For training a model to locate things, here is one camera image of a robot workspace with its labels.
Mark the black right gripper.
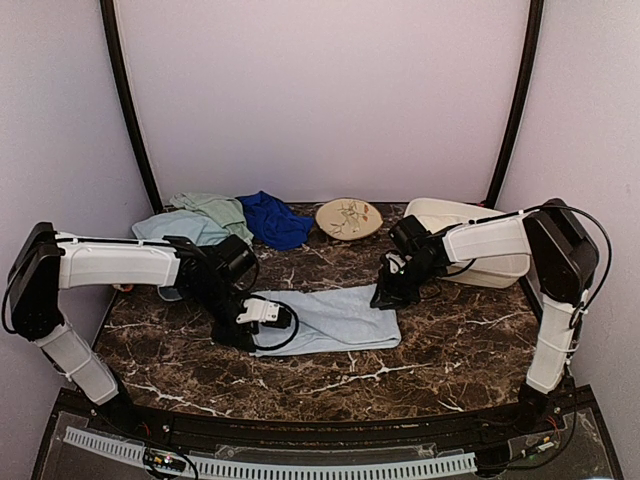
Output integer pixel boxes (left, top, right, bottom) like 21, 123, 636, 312
373, 257, 441, 309

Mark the light blue towel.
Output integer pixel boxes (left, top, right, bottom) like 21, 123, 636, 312
253, 285, 401, 357

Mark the white plastic basin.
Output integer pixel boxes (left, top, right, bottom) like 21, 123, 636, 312
404, 198, 530, 289

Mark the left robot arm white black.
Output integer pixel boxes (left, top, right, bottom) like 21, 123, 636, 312
1, 222, 257, 436

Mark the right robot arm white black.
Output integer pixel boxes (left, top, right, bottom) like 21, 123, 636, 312
370, 198, 603, 395

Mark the blue grey towel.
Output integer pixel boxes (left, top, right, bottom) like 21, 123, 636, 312
131, 210, 230, 302

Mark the beige floral plate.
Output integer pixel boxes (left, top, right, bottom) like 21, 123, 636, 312
315, 198, 383, 241

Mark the pale green towel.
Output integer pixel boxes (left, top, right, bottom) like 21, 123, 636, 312
169, 192, 254, 246

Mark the royal blue towel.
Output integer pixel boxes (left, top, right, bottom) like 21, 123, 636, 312
237, 191, 314, 251

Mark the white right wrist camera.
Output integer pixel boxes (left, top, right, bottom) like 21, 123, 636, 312
384, 252, 406, 274

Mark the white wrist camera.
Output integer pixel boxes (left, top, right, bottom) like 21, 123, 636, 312
236, 298, 280, 325
384, 252, 406, 274

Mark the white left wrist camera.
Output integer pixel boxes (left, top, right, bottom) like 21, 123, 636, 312
236, 298, 280, 325

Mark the white slotted cable duct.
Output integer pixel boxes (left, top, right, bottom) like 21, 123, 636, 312
62, 427, 478, 479

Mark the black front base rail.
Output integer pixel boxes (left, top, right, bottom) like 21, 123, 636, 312
59, 387, 596, 454

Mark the left black frame post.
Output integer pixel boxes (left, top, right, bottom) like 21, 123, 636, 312
99, 0, 164, 213

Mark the black frame post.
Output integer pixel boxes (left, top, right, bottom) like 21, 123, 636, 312
483, 0, 545, 208
99, 0, 164, 213

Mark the right black frame post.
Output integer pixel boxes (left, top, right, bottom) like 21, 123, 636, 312
483, 0, 545, 208

